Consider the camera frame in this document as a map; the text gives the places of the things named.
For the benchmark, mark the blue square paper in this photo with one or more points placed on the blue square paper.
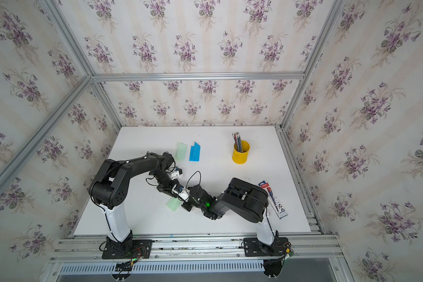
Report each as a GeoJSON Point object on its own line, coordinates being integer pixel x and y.
{"type": "Point", "coordinates": [195, 153]}

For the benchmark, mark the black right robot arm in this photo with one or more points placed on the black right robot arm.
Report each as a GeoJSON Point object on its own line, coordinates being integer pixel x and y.
{"type": "Point", "coordinates": [243, 198]}

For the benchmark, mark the aluminium rail frame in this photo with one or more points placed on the aluminium rail frame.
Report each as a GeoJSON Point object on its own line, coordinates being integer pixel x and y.
{"type": "Point", "coordinates": [221, 250]}

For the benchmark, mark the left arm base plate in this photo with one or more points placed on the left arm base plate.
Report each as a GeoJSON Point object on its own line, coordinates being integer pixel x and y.
{"type": "Point", "coordinates": [131, 249]}

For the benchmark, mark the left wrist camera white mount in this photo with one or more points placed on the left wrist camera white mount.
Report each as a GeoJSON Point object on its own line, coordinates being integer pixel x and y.
{"type": "Point", "coordinates": [176, 173]}

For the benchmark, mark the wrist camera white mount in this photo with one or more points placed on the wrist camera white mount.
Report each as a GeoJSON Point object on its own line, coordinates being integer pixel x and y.
{"type": "Point", "coordinates": [176, 173]}
{"type": "Point", "coordinates": [181, 193]}

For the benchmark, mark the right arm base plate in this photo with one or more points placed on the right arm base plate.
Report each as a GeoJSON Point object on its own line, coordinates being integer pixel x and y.
{"type": "Point", "coordinates": [254, 248]}

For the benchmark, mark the green paper sheet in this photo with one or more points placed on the green paper sheet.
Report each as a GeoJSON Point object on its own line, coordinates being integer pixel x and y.
{"type": "Point", "coordinates": [173, 204]}
{"type": "Point", "coordinates": [181, 151]}

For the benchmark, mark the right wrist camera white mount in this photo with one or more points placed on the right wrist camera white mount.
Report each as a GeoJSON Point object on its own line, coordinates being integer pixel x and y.
{"type": "Point", "coordinates": [181, 193]}

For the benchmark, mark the yellow metal pencil bucket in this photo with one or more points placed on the yellow metal pencil bucket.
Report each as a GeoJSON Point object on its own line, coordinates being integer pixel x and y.
{"type": "Point", "coordinates": [241, 157]}

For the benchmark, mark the pen package box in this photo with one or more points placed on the pen package box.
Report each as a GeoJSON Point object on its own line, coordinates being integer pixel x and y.
{"type": "Point", "coordinates": [278, 207]}

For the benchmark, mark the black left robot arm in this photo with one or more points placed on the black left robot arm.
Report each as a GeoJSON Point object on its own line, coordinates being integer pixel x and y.
{"type": "Point", "coordinates": [110, 186]}

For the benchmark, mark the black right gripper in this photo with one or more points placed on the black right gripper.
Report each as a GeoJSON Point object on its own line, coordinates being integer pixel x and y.
{"type": "Point", "coordinates": [184, 205]}

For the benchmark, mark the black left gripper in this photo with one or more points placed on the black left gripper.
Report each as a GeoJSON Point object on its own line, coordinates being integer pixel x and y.
{"type": "Point", "coordinates": [168, 191]}

